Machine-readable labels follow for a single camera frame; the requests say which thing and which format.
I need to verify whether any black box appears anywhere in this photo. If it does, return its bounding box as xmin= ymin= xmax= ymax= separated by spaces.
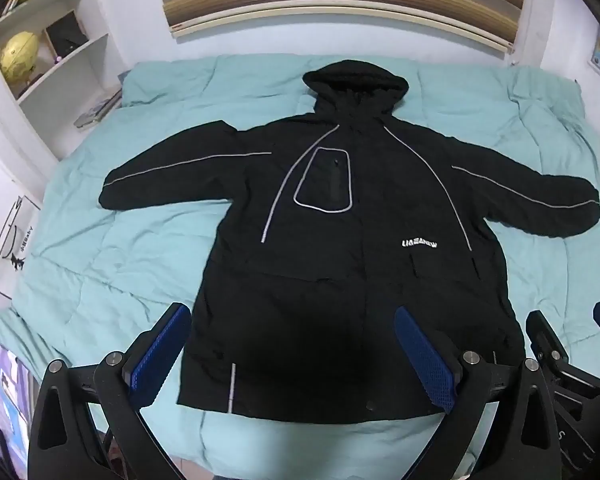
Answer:
xmin=45 ymin=10 xmax=90 ymax=56

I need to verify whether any stack of flat books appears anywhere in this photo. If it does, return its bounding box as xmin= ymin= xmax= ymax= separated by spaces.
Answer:
xmin=74 ymin=89 xmax=124 ymax=129

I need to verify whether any teal quilted blanket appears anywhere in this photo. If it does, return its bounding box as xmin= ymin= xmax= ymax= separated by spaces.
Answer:
xmin=0 ymin=52 xmax=600 ymax=480

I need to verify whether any purple printed cloth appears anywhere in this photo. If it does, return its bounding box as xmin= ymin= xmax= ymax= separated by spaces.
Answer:
xmin=0 ymin=337 xmax=32 ymax=480

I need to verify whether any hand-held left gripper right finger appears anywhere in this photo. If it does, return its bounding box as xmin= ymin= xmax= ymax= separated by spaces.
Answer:
xmin=394 ymin=305 xmax=576 ymax=480

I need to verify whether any yellow globe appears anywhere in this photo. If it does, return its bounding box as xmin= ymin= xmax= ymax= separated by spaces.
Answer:
xmin=0 ymin=31 xmax=44 ymax=87

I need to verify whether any white bookshelf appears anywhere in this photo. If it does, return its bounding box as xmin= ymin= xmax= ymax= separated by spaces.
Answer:
xmin=0 ymin=0 xmax=127 ymax=177

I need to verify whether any black hooded jacket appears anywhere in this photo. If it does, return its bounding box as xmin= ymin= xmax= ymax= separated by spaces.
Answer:
xmin=99 ymin=59 xmax=600 ymax=420

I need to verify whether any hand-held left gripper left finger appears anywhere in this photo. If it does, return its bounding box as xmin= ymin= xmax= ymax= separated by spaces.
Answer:
xmin=27 ymin=302 xmax=193 ymax=480

